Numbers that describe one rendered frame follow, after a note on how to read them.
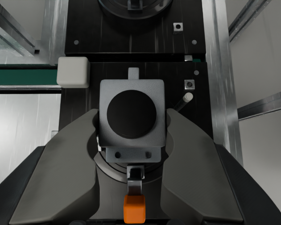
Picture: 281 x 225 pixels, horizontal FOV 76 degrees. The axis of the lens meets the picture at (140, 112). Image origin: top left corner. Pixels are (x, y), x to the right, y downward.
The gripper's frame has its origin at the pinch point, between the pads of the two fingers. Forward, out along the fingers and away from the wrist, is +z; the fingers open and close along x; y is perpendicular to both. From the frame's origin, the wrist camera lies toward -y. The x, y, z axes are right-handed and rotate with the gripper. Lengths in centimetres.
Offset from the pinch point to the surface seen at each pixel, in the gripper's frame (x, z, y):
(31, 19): -25.2, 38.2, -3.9
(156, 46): 3.6, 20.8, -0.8
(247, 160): 23.3, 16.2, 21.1
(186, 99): 5.2, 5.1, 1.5
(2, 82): -23.1, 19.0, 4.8
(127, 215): -0.6, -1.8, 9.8
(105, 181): -4.5, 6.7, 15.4
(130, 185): -0.4, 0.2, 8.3
